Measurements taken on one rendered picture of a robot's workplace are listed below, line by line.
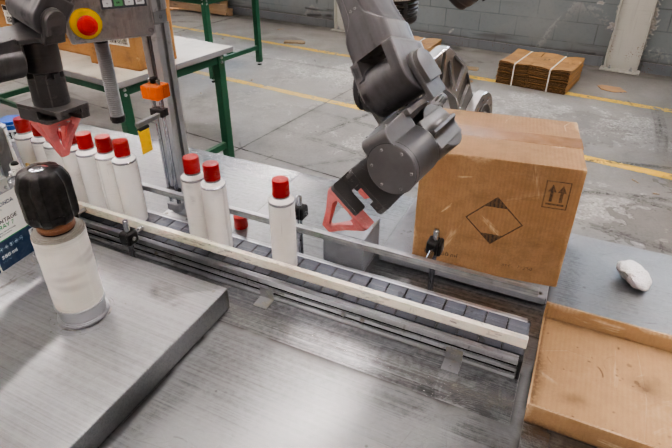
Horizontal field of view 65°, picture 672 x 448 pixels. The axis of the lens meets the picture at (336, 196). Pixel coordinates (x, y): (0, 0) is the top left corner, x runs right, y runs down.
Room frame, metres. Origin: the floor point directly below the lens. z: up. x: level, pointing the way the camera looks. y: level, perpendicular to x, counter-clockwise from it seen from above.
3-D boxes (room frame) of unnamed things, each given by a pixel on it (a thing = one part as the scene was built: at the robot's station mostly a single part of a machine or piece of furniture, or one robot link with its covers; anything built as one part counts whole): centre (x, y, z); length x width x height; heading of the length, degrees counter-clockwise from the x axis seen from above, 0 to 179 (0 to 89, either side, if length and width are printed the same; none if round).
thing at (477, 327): (0.86, 0.17, 0.91); 1.07 x 0.01 x 0.02; 65
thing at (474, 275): (0.93, 0.14, 0.96); 1.07 x 0.01 x 0.01; 65
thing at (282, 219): (0.87, 0.11, 0.98); 0.05 x 0.05 x 0.20
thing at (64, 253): (0.73, 0.46, 1.03); 0.09 x 0.09 x 0.30
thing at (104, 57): (1.18, 0.52, 1.18); 0.04 x 0.04 x 0.21
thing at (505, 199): (1.00, -0.34, 0.99); 0.30 x 0.24 x 0.27; 72
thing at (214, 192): (0.94, 0.25, 0.98); 0.05 x 0.05 x 0.20
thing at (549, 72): (4.82, -1.90, 0.11); 0.65 x 0.54 x 0.22; 55
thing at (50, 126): (0.86, 0.49, 1.19); 0.07 x 0.07 x 0.09; 65
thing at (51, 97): (0.85, 0.48, 1.26); 0.10 x 0.07 x 0.07; 65
